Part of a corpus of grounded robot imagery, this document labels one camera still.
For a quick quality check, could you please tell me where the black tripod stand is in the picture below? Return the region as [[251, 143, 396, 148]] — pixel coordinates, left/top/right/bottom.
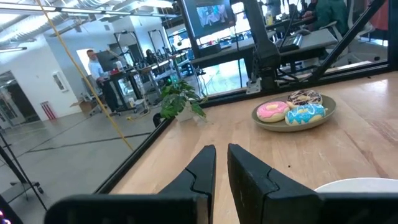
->
[[0, 130, 48, 212]]

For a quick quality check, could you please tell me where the grey desk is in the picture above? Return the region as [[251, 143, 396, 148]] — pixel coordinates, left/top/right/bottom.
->
[[190, 37, 249, 77], [273, 27, 339, 75]]

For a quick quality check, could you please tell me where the dark monitor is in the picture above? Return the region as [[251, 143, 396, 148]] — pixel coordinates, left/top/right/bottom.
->
[[95, 49, 121, 73]]

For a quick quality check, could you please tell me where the red striped object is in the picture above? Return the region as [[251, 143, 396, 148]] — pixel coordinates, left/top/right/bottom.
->
[[40, 100, 58, 121]]

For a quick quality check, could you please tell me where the large pink iced donut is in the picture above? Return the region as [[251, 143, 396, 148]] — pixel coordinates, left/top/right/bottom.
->
[[256, 101, 290, 123]]

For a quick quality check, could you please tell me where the white round plate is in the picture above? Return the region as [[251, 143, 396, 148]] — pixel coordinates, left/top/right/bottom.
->
[[314, 177, 398, 194]]

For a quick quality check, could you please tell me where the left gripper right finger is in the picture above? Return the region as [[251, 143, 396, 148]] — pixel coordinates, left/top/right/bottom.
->
[[227, 143, 322, 224]]

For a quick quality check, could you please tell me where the framed wall picture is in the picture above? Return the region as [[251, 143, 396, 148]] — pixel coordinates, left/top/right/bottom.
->
[[52, 70, 70, 93]]

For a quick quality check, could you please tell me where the yellow hanging cable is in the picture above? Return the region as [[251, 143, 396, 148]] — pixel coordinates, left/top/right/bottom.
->
[[35, 0, 134, 152]]

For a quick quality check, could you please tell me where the black keyboard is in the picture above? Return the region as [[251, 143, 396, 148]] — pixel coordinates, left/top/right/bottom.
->
[[278, 33, 304, 52]]

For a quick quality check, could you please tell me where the large chocolate iced donut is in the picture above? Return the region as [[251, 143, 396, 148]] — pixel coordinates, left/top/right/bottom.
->
[[286, 89, 323, 108]]

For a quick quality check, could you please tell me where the large blue iced donut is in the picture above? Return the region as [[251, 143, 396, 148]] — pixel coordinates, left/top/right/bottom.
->
[[284, 103, 328, 126]]

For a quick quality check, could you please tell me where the green plant sprig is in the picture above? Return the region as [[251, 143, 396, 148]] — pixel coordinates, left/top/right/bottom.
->
[[159, 80, 208, 123]]

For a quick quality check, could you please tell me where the grey-green round plate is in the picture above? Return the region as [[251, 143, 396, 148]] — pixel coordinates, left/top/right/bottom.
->
[[251, 94, 337, 133]]

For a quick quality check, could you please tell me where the cardboard box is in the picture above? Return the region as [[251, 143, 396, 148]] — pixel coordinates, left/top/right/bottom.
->
[[70, 98, 94, 114]]

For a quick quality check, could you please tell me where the person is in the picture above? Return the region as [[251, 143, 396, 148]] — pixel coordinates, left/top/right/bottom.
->
[[86, 49, 121, 116], [145, 49, 159, 65], [303, 0, 351, 35]]

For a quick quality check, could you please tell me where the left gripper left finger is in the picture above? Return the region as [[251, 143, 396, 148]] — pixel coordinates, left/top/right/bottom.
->
[[158, 144, 217, 220]]

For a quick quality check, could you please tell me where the computer monitor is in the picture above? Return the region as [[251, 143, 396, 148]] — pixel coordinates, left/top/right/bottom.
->
[[180, 0, 237, 40]]

